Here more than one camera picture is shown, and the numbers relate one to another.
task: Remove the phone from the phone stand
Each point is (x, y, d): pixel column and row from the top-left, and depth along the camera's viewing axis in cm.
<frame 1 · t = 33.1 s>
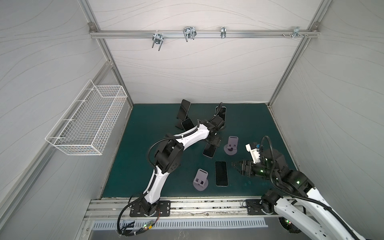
left hand: (214, 139, 93), fingers open
right hand: (238, 160, 71), fingers open
teal-edged phone: (219, 173, 85), point 2 cm above the table
pink-edged phone: (209, 150, 95), on the table
purple stand right: (231, 148, 93), point 4 cm above the table
purple stand front: (201, 182, 78), point 6 cm above the table

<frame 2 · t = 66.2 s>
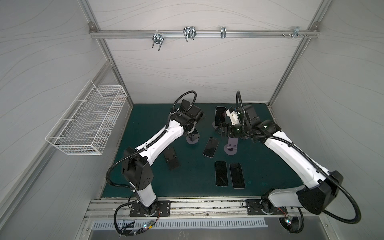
left hand: (185, 124, 83), fingers open
right hand: (223, 126, 75), fingers open
purple-edged phone on black stand: (237, 176, 85), on the table
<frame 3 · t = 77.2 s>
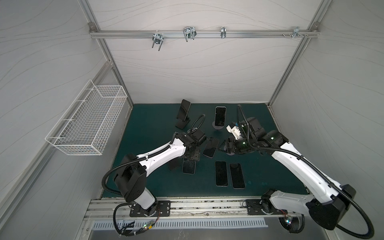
left hand: (194, 154, 83), fingers open
right hand: (224, 145, 71), fingers open
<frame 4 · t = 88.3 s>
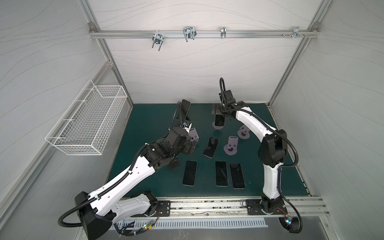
left hand: (189, 136, 73), fingers open
right hand: (221, 105, 94), fingers open
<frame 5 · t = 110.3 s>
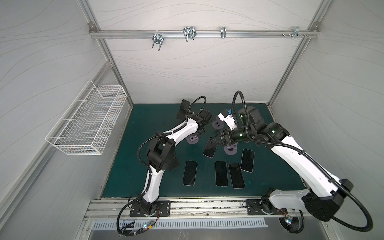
left hand: (197, 129, 95), fingers open
right hand: (217, 133, 67), fingers open
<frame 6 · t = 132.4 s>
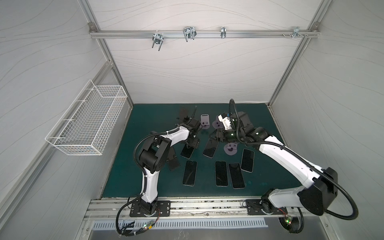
left hand: (193, 141, 98), fingers open
right hand: (214, 132, 76), fingers open
phone on black back stand: (186, 152, 97), on the table
